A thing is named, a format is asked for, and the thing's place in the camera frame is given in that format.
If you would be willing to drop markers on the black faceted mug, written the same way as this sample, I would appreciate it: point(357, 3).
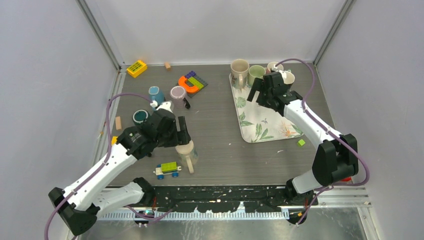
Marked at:
point(288, 79)

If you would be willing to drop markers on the orange and purple brick pile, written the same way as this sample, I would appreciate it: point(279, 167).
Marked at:
point(192, 83)

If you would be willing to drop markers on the small green cube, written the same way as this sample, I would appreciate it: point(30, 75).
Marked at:
point(301, 143)

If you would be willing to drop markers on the small yellow block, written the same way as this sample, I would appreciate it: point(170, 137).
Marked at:
point(114, 140)

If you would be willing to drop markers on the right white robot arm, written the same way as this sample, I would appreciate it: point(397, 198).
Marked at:
point(334, 158)

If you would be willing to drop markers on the floral leaf tray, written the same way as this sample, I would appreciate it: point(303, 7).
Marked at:
point(260, 124)

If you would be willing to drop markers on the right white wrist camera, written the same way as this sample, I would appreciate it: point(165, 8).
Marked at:
point(278, 70)

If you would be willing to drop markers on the yellow toy brick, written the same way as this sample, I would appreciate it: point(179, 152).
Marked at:
point(137, 68)

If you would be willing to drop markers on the light blue mug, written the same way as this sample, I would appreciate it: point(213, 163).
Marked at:
point(156, 94)

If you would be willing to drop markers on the mauve mug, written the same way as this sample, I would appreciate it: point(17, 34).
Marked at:
point(179, 97)

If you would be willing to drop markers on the long wooden block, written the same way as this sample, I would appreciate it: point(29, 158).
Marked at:
point(118, 123)

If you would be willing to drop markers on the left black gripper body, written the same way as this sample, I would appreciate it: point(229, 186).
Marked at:
point(169, 139)

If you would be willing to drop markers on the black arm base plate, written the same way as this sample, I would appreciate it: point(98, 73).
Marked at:
point(223, 198)

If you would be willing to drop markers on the beige floral mug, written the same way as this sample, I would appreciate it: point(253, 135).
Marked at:
point(239, 73)

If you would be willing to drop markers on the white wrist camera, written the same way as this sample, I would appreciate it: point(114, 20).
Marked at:
point(278, 70)
point(165, 105)

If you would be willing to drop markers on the dark teal mug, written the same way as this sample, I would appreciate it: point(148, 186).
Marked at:
point(140, 116)

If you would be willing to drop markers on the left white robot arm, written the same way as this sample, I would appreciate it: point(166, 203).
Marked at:
point(80, 204)

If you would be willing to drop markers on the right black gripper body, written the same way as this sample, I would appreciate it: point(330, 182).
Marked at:
point(264, 96)

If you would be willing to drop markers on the red window toy brick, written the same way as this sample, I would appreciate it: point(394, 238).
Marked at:
point(348, 179)

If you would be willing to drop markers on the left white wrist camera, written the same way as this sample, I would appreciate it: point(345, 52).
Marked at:
point(165, 105)

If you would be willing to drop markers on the pink mug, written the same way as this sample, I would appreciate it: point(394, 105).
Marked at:
point(271, 64)

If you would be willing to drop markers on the light green mug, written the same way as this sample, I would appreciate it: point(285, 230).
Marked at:
point(255, 71)

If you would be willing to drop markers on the toy brick car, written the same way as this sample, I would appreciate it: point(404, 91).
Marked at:
point(165, 169)

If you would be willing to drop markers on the beige seahorse mug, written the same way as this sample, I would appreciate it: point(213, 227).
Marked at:
point(188, 155)

